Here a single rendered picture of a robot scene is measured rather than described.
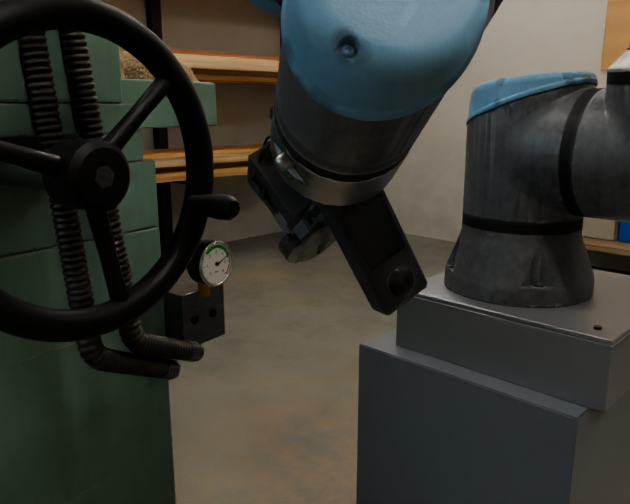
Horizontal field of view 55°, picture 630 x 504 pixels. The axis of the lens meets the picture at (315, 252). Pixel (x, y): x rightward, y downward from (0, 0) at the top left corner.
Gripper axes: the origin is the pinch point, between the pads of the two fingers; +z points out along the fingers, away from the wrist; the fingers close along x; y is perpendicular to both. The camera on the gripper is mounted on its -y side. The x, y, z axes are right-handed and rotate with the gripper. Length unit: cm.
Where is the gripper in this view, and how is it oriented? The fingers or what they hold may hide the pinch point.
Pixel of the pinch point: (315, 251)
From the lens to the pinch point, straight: 61.0
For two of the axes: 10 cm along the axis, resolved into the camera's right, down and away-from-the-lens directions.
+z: -1.3, 2.7, 9.5
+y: -5.8, -8.0, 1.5
